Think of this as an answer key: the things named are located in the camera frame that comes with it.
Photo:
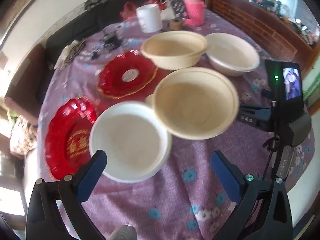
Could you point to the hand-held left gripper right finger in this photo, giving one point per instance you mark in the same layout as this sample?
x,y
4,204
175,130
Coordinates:
x,y
225,177

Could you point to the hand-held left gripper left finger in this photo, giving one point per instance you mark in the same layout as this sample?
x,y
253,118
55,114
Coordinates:
x,y
92,176

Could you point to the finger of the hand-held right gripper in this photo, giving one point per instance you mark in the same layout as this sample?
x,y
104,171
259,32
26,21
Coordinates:
x,y
250,121
253,108

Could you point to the red plate with gold print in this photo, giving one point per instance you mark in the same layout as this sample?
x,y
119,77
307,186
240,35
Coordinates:
x,y
67,135

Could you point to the white disposable bowl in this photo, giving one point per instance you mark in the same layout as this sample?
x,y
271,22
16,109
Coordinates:
x,y
232,52
130,140

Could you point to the beige disposable bowl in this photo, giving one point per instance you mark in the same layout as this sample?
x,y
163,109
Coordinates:
x,y
197,105
175,47

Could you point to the red plate with white sticker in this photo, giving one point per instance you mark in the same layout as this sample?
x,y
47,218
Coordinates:
x,y
117,80

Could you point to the purple floral tablecloth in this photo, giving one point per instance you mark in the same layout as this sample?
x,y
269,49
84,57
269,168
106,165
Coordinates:
x,y
200,160

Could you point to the brown wooden cabinet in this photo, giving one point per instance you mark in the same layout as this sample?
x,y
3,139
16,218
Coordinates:
x,y
262,22

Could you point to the brown electric motor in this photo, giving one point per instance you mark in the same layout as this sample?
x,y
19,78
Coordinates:
x,y
175,24

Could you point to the jar with pink knitted sleeve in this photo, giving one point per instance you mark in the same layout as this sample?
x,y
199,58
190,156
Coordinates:
x,y
193,10

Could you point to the brown chair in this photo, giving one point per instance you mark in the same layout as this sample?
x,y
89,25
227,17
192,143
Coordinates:
x,y
25,80

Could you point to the leopard print cloth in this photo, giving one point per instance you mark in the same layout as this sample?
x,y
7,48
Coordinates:
x,y
72,52

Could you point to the small black cylindrical motor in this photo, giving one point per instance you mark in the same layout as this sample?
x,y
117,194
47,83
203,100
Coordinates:
x,y
110,40

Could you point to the white plastic jar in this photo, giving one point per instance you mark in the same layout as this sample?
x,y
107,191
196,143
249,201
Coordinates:
x,y
149,18

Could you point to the dark sofa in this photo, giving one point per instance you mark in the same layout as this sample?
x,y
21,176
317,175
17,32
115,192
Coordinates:
x,y
75,30

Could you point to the red plastic bag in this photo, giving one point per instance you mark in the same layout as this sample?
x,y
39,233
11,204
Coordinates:
x,y
128,11

